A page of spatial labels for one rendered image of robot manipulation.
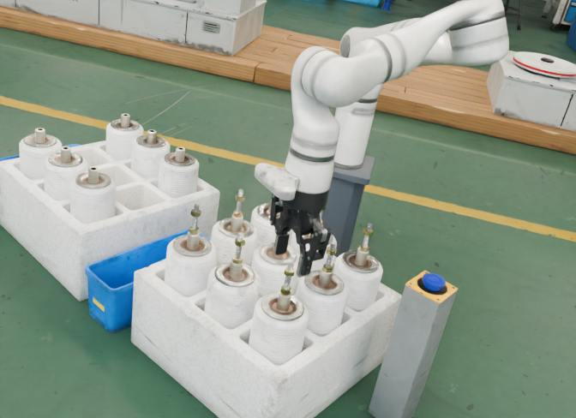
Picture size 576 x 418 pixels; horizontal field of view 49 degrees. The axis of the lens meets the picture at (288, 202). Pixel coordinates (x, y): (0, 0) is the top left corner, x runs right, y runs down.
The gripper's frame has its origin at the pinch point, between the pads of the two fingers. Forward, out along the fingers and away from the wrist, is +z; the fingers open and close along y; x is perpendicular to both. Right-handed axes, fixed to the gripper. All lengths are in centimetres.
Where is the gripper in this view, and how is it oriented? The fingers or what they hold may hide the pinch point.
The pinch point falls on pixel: (291, 257)
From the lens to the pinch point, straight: 105.3
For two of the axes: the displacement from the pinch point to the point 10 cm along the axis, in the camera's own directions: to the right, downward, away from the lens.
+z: -1.6, 8.7, 4.6
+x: -8.3, 1.4, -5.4
